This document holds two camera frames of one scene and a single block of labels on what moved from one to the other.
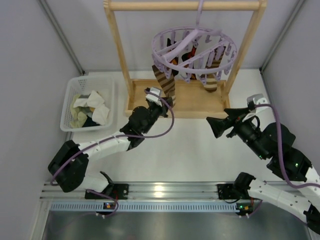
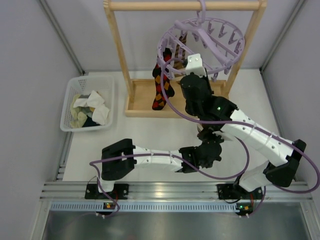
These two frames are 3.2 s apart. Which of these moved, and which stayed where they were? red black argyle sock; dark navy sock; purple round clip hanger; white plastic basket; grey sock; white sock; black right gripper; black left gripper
Moved: red black argyle sock; black right gripper; purple round clip hanger; black left gripper
Stayed: white sock; dark navy sock; white plastic basket; grey sock
